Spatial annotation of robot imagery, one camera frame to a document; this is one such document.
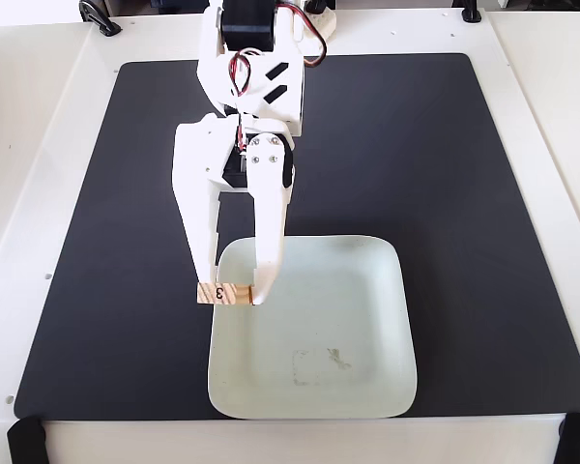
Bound black rubber mat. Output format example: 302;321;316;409
13;51;580;421

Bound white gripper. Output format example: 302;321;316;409
172;113;297;306

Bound white square plate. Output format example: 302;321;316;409
206;234;420;421

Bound wooden block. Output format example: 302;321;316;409
195;281;256;307

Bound red black white cable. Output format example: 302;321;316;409
227;47;262;152
275;0;330;69

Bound black table clamp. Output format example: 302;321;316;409
460;0;485;23
78;0;123;38

